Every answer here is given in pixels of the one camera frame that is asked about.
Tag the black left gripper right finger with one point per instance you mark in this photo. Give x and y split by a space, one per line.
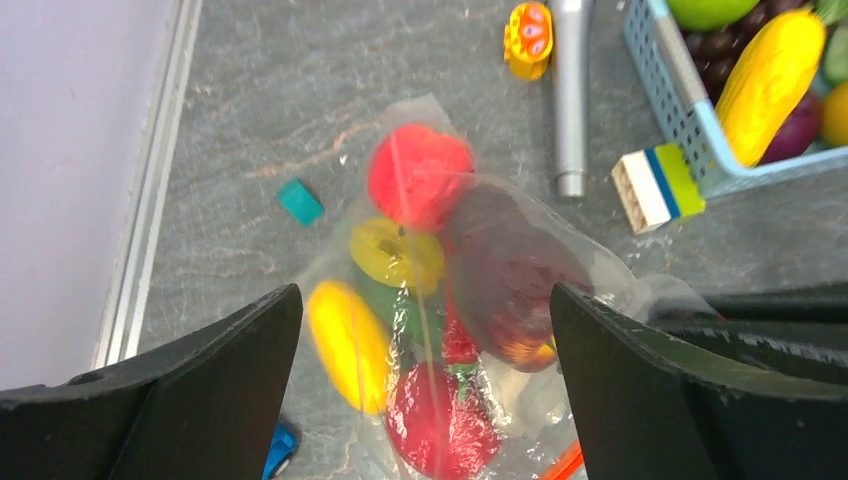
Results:
733 386

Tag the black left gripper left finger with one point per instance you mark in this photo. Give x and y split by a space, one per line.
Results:
203 406

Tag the yellow toy mango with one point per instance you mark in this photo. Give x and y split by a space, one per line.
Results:
351 343

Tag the red toy chili pepper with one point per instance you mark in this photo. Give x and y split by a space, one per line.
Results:
457 346

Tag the dark red toy peach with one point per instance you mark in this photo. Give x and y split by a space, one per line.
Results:
501 272

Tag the red toy tomato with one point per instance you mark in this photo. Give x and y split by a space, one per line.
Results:
440 428

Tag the yellow-green toy fruit slice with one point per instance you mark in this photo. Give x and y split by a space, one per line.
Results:
397 257

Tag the clear zip top bag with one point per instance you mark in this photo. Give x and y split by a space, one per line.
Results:
429 310

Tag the red toy apple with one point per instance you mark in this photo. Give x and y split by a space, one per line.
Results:
417 175

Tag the blue toy car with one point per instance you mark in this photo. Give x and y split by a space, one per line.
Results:
284 444

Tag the white green toy block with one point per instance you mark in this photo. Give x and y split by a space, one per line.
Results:
655 187

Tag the teal toy block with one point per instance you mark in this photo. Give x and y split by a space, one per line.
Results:
299 202

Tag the purple toy onion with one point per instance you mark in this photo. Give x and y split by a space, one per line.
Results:
798 132

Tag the yellow toy lemon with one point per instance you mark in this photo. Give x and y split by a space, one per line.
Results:
834 126

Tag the light blue plastic basket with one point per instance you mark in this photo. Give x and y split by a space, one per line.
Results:
685 114

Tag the yellow toy corn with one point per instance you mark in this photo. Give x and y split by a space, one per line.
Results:
771 77

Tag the dark purple toy grapes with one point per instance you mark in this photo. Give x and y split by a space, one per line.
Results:
716 52

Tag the orange slice toy block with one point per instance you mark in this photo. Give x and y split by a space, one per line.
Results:
528 40

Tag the silver toy microphone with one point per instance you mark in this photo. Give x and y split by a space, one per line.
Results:
572 21

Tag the green toy apple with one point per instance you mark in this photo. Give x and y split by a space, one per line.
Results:
708 15

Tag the green toy lettuce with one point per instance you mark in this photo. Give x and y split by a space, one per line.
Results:
833 14

